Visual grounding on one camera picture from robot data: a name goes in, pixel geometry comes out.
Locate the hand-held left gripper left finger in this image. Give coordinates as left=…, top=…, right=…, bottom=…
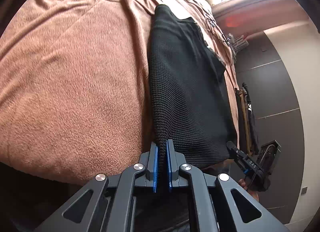
left=35, top=142, right=158, bottom=232

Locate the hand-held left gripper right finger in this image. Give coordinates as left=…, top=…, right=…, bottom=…
left=167, top=140, right=288, bottom=232

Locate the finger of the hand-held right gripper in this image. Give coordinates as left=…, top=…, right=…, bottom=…
left=226, top=141, right=248, bottom=167

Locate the black knit t-shirt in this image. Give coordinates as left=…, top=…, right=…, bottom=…
left=147, top=4, right=238, bottom=170

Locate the dark clothes hanging bedside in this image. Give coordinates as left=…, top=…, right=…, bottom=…
left=234, top=82, right=261, bottom=155

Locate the person's right hand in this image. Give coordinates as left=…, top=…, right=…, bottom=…
left=237, top=176, right=260, bottom=201

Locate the brown blanket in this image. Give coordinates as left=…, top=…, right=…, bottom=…
left=0, top=0, right=241, bottom=185

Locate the pink curtain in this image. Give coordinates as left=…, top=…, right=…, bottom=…
left=212, top=0, right=316, bottom=33

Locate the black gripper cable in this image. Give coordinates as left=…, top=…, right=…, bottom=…
left=249, top=144, right=272, bottom=192

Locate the wire rack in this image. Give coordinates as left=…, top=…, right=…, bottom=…
left=226, top=34, right=250, bottom=55

